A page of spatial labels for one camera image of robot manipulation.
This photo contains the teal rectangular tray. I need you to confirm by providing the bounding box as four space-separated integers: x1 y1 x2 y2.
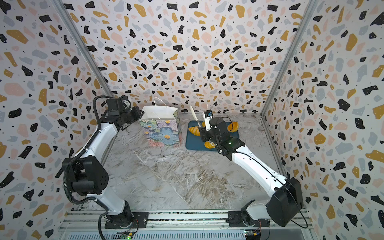
186 121 240 152

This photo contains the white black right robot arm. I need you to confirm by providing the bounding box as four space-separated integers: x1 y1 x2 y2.
198 109 304 227

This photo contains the small round orange bun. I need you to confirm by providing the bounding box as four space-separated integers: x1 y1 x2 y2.
228 122 239 133

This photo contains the shell shaped orange bread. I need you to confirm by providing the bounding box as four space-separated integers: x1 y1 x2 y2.
204 141 216 149

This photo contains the black corrugated cable conduit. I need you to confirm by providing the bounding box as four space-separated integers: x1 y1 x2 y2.
62 95 115 205

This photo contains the green circuit board left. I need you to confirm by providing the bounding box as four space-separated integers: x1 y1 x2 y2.
117 232 135 240

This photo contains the striped croissant bread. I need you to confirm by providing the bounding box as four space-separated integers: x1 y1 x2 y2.
188 126 201 137

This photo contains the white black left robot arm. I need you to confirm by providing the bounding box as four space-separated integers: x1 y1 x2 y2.
62 96 144 228

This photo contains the circuit board right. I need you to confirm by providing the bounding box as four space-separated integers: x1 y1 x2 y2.
244 230 261 240

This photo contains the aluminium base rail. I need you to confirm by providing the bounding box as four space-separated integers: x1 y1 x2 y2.
58 210 317 240

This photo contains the floral paper gift bag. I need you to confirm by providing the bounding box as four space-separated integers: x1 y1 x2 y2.
140 104 182 147

